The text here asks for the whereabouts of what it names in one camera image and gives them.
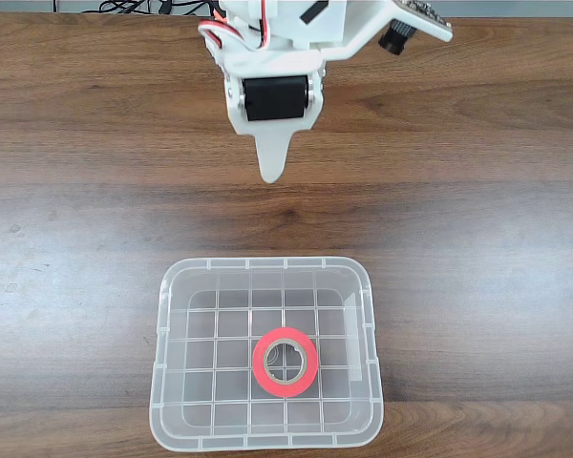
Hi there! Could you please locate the red tape roll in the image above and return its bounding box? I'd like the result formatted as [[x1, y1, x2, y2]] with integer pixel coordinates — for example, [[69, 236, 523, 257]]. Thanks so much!
[[252, 326, 319, 398]]

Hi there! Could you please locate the clear plastic box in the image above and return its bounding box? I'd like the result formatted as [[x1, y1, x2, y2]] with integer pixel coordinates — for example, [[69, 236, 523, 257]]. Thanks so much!
[[148, 257, 386, 453]]

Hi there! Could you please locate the white red black servo wire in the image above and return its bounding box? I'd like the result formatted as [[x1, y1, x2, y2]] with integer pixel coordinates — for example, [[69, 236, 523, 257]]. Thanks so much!
[[198, 0, 273, 52]]

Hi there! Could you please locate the black cable with plug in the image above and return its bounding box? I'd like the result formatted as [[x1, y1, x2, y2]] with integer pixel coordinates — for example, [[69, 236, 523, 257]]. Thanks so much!
[[156, 0, 219, 19]]

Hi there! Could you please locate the camera board on white mount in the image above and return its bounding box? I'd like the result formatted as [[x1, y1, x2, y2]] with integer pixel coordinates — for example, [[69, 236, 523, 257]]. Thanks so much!
[[322, 0, 455, 61]]

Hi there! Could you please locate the tangled black cable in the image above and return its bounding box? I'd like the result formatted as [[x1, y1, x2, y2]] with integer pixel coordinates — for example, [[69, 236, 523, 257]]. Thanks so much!
[[97, 0, 150, 14]]

